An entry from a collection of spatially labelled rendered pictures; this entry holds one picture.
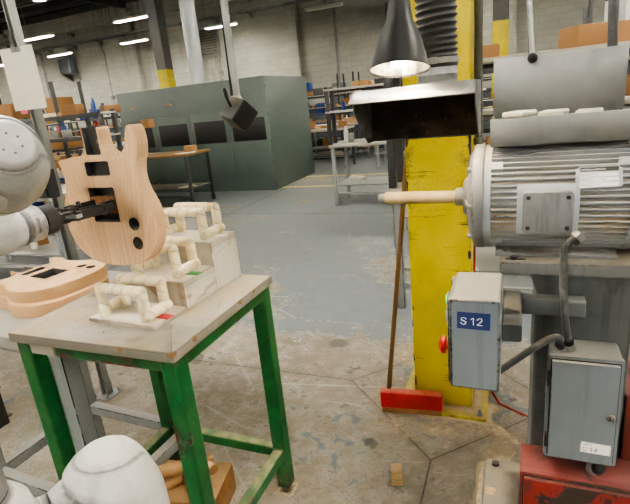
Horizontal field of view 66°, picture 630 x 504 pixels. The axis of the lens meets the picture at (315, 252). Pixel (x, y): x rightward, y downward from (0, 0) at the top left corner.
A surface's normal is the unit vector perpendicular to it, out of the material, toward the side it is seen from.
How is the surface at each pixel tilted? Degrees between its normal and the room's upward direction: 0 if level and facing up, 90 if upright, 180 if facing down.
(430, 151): 90
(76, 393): 90
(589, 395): 90
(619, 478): 0
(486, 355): 90
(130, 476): 64
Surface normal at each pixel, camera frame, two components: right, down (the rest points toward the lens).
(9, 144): 0.69, -0.18
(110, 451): -0.02, -0.97
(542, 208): -0.36, 0.31
